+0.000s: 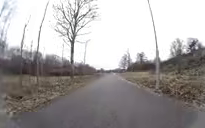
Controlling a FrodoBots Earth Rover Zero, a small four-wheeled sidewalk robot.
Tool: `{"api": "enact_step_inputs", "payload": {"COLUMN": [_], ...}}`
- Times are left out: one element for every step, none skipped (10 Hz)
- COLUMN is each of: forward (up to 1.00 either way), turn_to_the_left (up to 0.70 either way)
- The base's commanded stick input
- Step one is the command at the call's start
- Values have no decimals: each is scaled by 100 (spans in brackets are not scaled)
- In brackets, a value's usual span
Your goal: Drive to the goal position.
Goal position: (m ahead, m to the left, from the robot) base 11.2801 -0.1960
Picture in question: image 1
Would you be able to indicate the bushy slope with trees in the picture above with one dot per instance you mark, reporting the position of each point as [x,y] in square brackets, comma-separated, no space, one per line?
[190,56]

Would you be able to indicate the grey asphalt path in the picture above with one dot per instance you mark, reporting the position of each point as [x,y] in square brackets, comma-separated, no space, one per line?
[108,103]

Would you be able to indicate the brown hedge row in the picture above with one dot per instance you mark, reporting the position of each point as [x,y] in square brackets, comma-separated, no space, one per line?
[40,66]

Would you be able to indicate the thin bare tree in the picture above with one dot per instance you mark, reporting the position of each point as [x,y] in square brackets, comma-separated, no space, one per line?
[39,43]
[22,50]

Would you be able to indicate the distant bare trees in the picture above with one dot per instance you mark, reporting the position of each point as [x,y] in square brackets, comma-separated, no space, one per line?
[126,61]

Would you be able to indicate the tall thin pole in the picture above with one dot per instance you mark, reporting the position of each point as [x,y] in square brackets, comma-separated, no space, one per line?
[156,50]

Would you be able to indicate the tall bare tree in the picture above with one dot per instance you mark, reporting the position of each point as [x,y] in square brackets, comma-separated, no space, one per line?
[72,40]

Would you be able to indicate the street lamp pole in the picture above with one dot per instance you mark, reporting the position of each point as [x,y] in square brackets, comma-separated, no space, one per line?
[85,51]

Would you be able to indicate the dry grass verge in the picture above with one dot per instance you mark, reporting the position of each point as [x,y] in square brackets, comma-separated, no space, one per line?
[183,85]
[33,90]

